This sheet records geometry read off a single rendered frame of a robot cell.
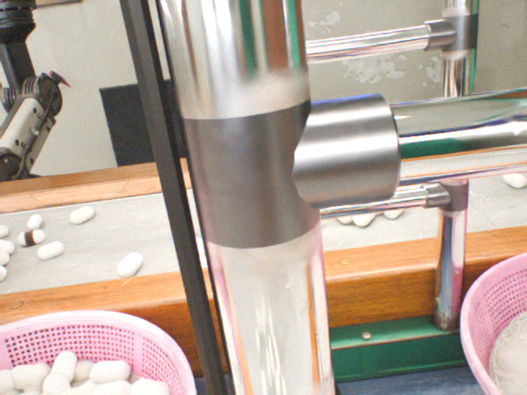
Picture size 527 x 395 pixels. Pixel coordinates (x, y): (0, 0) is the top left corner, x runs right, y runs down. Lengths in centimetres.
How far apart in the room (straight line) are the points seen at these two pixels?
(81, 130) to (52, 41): 50
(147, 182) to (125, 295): 36
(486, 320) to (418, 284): 6
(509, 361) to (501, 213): 24
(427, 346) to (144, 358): 24
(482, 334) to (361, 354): 10
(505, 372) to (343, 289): 14
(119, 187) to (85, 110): 199
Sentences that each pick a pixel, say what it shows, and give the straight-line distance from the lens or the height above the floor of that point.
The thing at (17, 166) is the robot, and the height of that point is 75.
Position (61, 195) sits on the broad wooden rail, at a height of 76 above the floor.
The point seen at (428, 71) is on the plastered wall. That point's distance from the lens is 284.
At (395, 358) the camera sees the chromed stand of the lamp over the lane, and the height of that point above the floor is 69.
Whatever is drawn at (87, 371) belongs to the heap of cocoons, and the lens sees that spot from 42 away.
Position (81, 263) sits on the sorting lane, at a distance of 58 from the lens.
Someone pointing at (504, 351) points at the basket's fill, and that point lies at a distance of 40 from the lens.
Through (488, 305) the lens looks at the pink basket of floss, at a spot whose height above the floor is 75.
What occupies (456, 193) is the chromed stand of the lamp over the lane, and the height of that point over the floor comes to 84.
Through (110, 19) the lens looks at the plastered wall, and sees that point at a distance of 265.
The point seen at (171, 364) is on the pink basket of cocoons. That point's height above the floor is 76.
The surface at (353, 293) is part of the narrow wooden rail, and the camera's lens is 41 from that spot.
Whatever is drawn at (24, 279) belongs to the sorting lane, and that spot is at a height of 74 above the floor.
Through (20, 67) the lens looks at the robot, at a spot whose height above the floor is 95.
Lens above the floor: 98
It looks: 22 degrees down
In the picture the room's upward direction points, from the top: 8 degrees counter-clockwise
